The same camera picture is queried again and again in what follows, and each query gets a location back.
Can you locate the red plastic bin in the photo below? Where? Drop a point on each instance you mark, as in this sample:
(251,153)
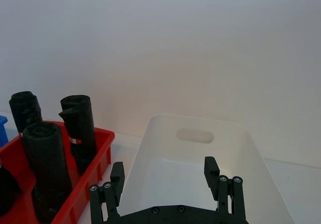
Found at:
(80,196)

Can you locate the black bag roll with label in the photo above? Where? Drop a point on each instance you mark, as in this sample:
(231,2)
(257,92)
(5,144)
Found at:
(80,123)

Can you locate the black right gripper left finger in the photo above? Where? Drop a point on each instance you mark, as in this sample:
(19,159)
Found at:
(117,181)

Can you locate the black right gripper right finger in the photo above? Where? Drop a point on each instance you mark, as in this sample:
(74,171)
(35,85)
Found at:
(212,178)

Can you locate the blue plastic bin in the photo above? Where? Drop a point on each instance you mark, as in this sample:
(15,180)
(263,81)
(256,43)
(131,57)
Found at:
(2,131)

